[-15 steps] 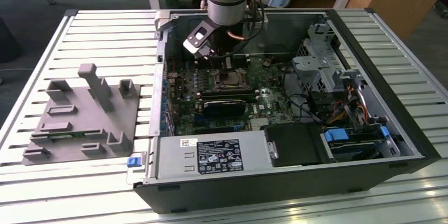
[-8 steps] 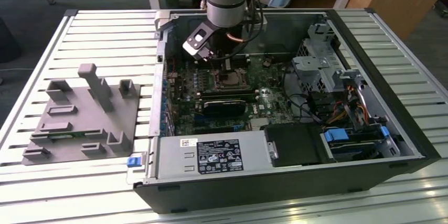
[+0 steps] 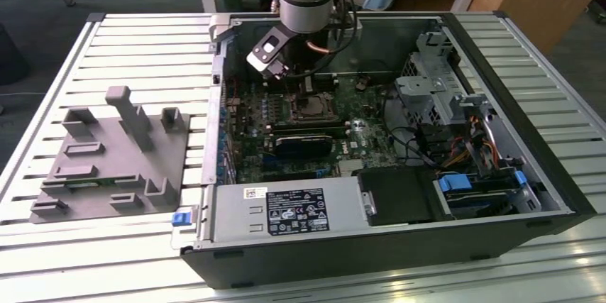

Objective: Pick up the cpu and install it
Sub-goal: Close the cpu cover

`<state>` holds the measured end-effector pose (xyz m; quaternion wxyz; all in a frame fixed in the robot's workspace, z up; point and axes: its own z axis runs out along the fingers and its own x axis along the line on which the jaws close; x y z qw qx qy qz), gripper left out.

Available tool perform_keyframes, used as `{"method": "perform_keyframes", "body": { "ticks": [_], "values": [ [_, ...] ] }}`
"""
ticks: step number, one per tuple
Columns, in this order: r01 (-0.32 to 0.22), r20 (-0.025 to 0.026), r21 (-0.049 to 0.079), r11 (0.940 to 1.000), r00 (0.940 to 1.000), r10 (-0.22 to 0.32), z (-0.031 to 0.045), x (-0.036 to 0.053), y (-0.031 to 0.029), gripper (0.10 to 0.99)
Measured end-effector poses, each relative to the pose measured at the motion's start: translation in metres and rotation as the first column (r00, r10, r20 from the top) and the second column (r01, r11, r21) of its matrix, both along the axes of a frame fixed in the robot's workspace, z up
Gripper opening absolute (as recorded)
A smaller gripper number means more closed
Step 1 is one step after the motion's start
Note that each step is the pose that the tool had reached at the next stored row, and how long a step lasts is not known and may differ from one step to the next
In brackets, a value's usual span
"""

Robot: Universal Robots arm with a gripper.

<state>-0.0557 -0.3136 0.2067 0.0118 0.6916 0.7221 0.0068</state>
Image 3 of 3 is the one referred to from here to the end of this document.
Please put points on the green motherboard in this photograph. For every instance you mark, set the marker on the green motherboard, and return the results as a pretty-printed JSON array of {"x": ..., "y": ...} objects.
[{"x": 374, "y": 140}]

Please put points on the grey power supply unit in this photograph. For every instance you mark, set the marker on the grey power supply unit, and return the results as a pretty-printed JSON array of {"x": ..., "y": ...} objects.
[{"x": 236, "y": 210}]

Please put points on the black and white wrist camera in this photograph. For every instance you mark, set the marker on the black and white wrist camera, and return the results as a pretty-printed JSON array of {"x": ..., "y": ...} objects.
[{"x": 264, "y": 51}]

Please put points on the CPU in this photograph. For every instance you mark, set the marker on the CPU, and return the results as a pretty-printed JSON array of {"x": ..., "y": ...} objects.
[{"x": 315, "y": 108}]

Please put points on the grey parts rack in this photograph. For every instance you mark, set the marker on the grey parts rack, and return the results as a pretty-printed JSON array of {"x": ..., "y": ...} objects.
[{"x": 123, "y": 161}]

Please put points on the black plastic fan shroud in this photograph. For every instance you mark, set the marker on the black plastic fan shroud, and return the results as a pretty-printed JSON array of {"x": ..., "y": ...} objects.
[{"x": 398, "y": 193}]

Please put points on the blue expansion card clip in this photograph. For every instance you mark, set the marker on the blue expansion card clip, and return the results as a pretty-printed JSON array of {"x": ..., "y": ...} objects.
[
  {"x": 223, "y": 137},
  {"x": 220, "y": 172},
  {"x": 223, "y": 113},
  {"x": 221, "y": 155}
]

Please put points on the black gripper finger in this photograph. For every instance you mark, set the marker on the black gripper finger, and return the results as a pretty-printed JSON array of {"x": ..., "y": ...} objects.
[{"x": 308, "y": 84}]

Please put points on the green RAM stick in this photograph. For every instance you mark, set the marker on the green RAM stick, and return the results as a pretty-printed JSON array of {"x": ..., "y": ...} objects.
[{"x": 89, "y": 183}]

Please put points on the metal drive cage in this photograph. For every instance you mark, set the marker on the metal drive cage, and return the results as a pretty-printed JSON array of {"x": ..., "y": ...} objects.
[{"x": 416, "y": 86}]

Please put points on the hard disk in blue carrier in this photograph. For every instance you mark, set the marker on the hard disk in blue carrier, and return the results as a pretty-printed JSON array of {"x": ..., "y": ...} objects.
[{"x": 454, "y": 183}]

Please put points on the black graphics card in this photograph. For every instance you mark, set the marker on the black graphics card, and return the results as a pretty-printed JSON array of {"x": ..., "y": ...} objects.
[{"x": 303, "y": 147}]

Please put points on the black open PC case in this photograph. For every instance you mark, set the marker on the black open PC case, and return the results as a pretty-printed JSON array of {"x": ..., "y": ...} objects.
[{"x": 331, "y": 264}]

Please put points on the coin battery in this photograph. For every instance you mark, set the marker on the coin battery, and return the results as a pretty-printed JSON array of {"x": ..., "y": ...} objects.
[{"x": 362, "y": 83}]

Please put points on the small silver heatsink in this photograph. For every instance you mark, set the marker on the small silver heatsink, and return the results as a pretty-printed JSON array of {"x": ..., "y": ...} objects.
[{"x": 352, "y": 167}]

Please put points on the CPU socket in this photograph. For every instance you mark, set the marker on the CPU socket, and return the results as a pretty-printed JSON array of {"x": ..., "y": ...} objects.
[{"x": 326, "y": 95}]

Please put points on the blue case latch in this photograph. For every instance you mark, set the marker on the blue case latch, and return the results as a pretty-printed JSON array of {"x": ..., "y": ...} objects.
[{"x": 180, "y": 219}]

